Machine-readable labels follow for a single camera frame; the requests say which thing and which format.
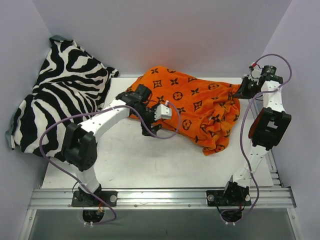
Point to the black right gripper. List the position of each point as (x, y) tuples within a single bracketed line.
[(244, 87)]

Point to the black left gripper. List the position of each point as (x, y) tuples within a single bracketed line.
[(149, 122)]

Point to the orange patterned pillowcase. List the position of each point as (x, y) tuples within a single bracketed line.
[(206, 111)]

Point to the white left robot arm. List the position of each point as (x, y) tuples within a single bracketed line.
[(80, 141)]

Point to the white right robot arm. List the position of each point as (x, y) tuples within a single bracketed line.
[(266, 131)]

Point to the zebra print pillow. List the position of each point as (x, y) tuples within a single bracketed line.
[(71, 83)]

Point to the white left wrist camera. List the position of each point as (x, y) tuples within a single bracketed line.
[(162, 111)]

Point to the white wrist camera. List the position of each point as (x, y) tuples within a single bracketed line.
[(162, 111), (255, 72)]

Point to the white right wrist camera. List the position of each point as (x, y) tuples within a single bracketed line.
[(255, 72)]

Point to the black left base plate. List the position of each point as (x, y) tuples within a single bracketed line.
[(83, 199)]

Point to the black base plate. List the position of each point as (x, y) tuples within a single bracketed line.
[(221, 198), (83, 199)]

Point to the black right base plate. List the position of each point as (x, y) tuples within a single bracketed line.
[(221, 198)]

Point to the aluminium mounting rail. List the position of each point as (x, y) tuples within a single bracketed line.
[(155, 199)]

